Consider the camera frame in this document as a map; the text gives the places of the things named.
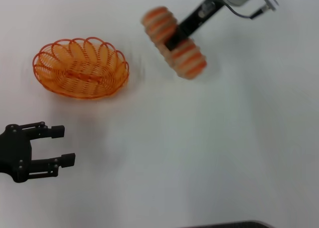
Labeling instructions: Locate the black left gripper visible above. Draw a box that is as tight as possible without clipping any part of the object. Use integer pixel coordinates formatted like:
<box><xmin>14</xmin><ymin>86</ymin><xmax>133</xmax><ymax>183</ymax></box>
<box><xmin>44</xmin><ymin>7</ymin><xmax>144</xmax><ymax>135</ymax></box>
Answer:
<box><xmin>0</xmin><ymin>121</ymin><xmax>76</xmax><ymax>184</ymax></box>

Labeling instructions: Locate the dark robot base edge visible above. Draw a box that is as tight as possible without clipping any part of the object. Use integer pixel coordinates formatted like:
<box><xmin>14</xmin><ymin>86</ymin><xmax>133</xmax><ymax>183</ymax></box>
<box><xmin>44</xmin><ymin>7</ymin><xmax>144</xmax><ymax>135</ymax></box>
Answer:
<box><xmin>188</xmin><ymin>220</ymin><xmax>272</xmax><ymax>228</ymax></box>

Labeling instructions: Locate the silver cable connector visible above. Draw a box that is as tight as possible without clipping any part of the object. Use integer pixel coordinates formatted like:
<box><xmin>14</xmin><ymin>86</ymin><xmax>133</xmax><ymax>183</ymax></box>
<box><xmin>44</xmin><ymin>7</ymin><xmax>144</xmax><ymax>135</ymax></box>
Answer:
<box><xmin>250</xmin><ymin>0</ymin><xmax>279</xmax><ymax>20</ymax></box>

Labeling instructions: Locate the orange striped bread loaf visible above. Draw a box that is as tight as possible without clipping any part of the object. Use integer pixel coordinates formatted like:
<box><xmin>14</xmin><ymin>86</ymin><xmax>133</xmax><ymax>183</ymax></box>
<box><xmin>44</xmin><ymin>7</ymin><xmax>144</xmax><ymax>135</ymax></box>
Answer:
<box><xmin>140</xmin><ymin>6</ymin><xmax>208</xmax><ymax>80</ymax></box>

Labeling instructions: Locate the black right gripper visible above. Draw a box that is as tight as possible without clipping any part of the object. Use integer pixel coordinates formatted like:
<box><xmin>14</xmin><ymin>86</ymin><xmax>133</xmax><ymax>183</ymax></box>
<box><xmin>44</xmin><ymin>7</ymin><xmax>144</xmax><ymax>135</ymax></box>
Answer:
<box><xmin>163</xmin><ymin>0</ymin><xmax>227</xmax><ymax>52</ymax></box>

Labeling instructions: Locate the orange plastic wire basket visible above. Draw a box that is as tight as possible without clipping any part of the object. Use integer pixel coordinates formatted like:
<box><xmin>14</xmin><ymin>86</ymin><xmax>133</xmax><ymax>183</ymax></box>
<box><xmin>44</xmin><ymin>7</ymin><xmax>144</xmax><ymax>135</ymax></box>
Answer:
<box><xmin>32</xmin><ymin>35</ymin><xmax>131</xmax><ymax>101</ymax></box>

